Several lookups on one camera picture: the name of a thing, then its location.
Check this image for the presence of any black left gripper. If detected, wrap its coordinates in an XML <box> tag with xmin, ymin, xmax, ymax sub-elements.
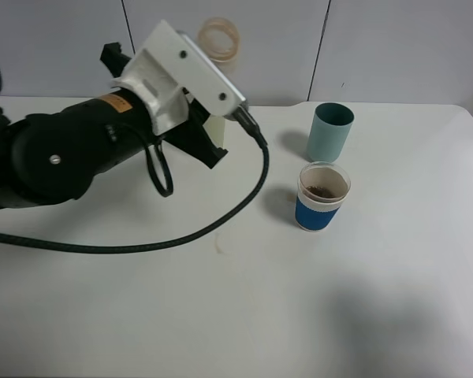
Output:
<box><xmin>62</xmin><ymin>43</ymin><xmax>228</xmax><ymax>173</ymax></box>

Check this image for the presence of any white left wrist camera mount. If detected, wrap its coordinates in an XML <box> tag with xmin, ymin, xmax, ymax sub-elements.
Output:
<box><xmin>112</xmin><ymin>20</ymin><xmax>246</xmax><ymax>135</ymax></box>

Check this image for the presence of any glass cup with blue sleeve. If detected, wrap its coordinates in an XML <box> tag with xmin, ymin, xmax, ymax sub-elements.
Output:
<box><xmin>295</xmin><ymin>161</ymin><xmax>352</xmax><ymax>232</ymax></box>

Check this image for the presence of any black braided left cable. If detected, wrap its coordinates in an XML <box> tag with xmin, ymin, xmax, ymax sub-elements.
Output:
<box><xmin>0</xmin><ymin>45</ymin><xmax>271</xmax><ymax>255</ymax></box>

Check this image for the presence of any translucent plastic drink bottle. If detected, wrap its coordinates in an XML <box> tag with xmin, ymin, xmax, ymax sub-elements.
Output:
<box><xmin>197</xmin><ymin>17</ymin><xmax>240</xmax><ymax>77</ymax></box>

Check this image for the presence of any teal plastic cup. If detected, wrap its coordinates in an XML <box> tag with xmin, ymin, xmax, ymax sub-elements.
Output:
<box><xmin>307</xmin><ymin>102</ymin><xmax>355</xmax><ymax>163</ymax></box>

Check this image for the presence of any pale green plastic cup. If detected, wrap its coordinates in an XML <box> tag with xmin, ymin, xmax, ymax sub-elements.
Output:
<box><xmin>203</xmin><ymin>115</ymin><xmax>225</xmax><ymax>148</ymax></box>

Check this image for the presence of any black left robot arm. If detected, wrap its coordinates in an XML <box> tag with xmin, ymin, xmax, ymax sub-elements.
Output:
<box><xmin>0</xmin><ymin>35</ymin><xmax>242</xmax><ymax>209</ymax></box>

